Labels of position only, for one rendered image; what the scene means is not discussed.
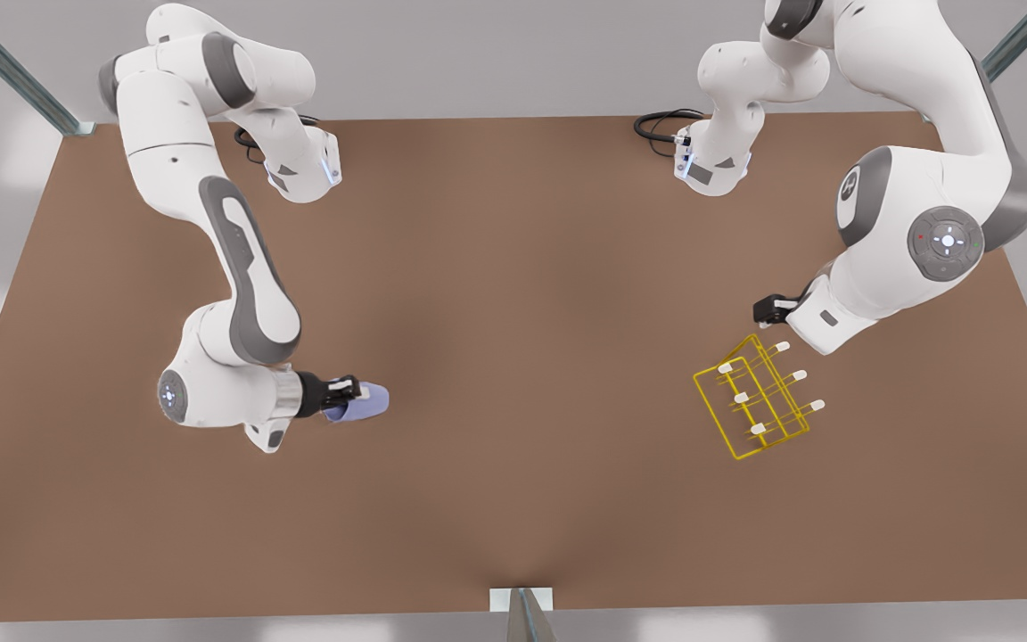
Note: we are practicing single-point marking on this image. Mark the lavender blue cup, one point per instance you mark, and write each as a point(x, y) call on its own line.
point(364, 400)

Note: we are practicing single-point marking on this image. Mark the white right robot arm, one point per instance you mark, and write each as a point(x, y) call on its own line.
point(237, 267)

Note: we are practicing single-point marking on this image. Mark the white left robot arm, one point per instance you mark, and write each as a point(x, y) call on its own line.
point(915, 178)

